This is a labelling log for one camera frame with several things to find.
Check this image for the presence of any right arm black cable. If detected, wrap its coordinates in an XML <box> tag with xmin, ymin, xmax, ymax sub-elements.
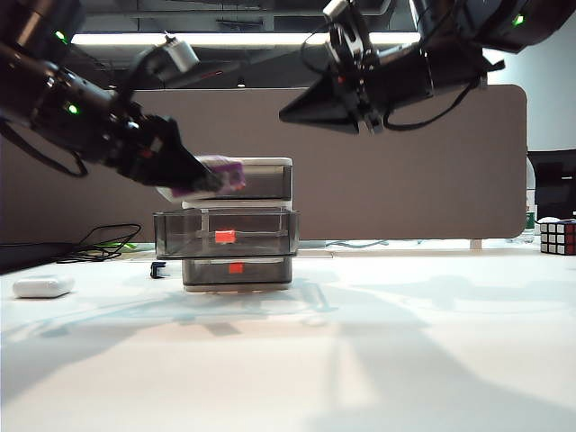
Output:
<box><xmin>382</xmin><ymin>76</ymin><xmax>485</xmax><ymax>132</ymax></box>

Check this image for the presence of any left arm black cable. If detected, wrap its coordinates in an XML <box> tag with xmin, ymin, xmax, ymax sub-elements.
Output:
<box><xmin>0</xmin><ymin>117</ymin><xmax>90</xmax><ymax>177</ymax></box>

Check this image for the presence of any black left camera cable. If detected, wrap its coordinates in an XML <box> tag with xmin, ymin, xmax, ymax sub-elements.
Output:
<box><xmin>114</xmin><ymin>44</ymin><xmax>166</xmax><ymax>107</ymax></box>

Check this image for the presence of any white drawer cabinet frame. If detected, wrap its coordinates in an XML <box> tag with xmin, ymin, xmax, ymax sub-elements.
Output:
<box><xmin>182</xmin><ymin>156</ymin><xmax>294</xmax><ymax>293</ymax></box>

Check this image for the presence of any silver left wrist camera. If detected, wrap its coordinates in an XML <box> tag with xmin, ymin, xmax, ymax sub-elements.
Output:
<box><xmin>159</xmin><ymin>38</ymin><xmax>201</xmax><ymax>76</ymax></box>

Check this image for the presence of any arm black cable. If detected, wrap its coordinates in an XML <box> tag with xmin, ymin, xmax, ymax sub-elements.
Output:
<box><xmin>0</xmin><ymin>117</ymin><xmax>90</xmax><ymax>177</ymax></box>
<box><xmin>382</xmin><ymin>76</ymin><xmax>485</xmax><ymax>132</ymax></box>

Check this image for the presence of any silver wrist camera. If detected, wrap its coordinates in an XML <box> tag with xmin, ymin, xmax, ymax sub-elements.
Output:
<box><xmin>322</xmin><ymin>0</ymin><xmax>361</xmax><ymax>22</ymax></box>
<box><xmin>159</xmin><ymin>38</ymin><xmax>201</xmax><ymax>76</ymax></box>

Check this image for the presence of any grey cable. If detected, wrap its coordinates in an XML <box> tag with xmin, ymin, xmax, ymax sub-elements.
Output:
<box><xmin>326</xmin><ymin>240</ymin><xmax>391</xmax><ymax>248</ymax></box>

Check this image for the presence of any grey drawer above cabinet base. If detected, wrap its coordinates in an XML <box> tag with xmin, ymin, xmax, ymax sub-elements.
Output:
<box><xmin>182</xmin><ymin>256</ymin><xmax>293</xmax><ymax>287</ymax></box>

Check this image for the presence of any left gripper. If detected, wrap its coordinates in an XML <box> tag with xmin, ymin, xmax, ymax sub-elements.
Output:
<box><xmin>107</xmin><ymin>115</ymin><xmax>225</xmax><ymax>194</ymax></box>

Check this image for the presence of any white earbud case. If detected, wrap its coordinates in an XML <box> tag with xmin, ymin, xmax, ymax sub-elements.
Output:
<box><xmin>12</xmin><ymin>275</ymin><xmax>77</xmax><ymax>300</ymax></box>

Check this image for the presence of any black cable bundle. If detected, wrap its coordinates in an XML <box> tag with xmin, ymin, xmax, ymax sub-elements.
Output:
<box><xmin>56</xmin><ymin>223</ymin><xmax>143</xmax><ymax>266</ymax></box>

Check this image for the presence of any purple white napkin pack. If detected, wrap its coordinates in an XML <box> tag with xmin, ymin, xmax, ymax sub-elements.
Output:
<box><xmin>155</xmin><ymin>154</ymin><xmax>248</xmax><ymax>203</ymax></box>

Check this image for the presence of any grey translucent drawer red handle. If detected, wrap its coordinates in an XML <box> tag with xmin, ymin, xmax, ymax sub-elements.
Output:
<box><xmin>152</xmin><ymin>209</ymin><xmax>302</xmax><ymax>261</ymax></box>

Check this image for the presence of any clear bottle green label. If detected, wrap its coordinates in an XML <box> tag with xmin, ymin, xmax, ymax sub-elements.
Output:
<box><xmin>524</xmin><ymin>161</ymin><xmax>539</xmax><ymax>238</ymax></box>

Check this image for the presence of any Rubik's cube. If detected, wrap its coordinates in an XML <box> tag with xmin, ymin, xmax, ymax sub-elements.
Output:
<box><xmin>538</xmin><ymin>218</ymin><xmax>576</xmax><ymax>257</ymax></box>

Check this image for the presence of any black monitor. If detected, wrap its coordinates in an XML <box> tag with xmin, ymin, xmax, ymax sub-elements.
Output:
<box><xmin>526</xmin><ymin>150</ymin><xmax>576</xmax><ymax>221</ymax></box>

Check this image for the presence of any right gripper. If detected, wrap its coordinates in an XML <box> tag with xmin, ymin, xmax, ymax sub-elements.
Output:
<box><xmin>278</xmin><ymin>20</ymin><xmax>388</xmax><ymax>135</ymax></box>

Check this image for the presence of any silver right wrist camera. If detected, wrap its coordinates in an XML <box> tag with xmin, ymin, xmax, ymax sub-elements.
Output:
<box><xmin>322</xmin><ymin>0</ymin><xmax>361</xmax><ymax>22</ymax></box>

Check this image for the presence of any brown desk partition panel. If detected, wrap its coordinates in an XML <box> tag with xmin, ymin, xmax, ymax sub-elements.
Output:
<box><xmin>0</xmin><ymin>84</ymin><xmax>528</xmax><ymax>247</ymax></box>

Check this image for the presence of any long ceiling light strip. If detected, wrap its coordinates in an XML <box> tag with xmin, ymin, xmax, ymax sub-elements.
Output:
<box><xmin>70</xmin><ymin>31</ymin><xmax>423</xmax><ymax>47</ymax></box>

